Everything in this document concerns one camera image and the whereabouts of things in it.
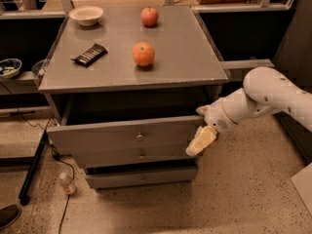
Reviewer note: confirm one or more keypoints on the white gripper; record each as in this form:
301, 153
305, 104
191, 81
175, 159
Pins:
216, 115

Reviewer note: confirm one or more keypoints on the grey top drawer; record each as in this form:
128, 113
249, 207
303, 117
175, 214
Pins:
111, 122

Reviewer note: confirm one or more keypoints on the grey drawer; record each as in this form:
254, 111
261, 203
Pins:
157, 176
111, 122
105, 157

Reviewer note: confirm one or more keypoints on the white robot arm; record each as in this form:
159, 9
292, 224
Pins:
265, 91

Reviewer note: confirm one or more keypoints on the grey middle drawer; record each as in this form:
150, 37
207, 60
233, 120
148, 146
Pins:
105, 157

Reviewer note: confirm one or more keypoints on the grey bottom drawer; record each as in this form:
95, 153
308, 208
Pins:
157, 176

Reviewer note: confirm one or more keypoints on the grey drawer cabinet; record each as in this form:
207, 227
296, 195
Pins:
185, 62

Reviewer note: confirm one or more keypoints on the grey side shelf right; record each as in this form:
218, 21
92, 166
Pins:
237, 69

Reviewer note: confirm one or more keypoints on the grey side shelf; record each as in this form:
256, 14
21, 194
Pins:
237, 69
24, 83

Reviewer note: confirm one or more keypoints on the orange fruit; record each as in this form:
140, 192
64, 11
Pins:
143, 54

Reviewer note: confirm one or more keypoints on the white floor panel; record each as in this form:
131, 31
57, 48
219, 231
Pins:
302, 182

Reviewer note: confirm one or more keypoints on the red apple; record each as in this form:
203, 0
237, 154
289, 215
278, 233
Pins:
149, 16

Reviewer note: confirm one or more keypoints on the black candy bar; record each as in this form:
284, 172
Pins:
90, 56

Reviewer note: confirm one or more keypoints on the clear plastic bottle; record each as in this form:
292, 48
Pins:
67, 183

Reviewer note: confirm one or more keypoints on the white paper bowl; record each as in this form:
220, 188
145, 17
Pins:
86, 15

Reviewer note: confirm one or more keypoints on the clear plastic container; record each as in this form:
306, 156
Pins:
39, 68

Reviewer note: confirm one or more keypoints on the grey side shelf left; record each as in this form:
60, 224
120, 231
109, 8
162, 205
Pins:
24, 83

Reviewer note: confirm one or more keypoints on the black metal stand leg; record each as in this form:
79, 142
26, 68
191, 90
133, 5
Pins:
24, 198

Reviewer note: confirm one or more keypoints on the blue patterned bowl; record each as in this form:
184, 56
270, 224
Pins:
10, 68

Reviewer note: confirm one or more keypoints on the dark shoe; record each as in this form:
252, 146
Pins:
8, 215

